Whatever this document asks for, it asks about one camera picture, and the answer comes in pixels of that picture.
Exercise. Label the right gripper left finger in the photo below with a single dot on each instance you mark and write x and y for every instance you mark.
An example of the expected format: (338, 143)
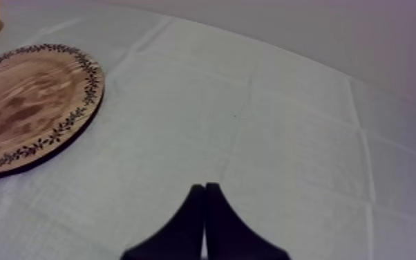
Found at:
(182, 232)

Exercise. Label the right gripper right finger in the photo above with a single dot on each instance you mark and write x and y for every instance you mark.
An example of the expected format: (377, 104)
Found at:
(229, 236)

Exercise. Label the round wooden board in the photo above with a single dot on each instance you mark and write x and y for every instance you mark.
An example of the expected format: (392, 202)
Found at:
(30, 109)

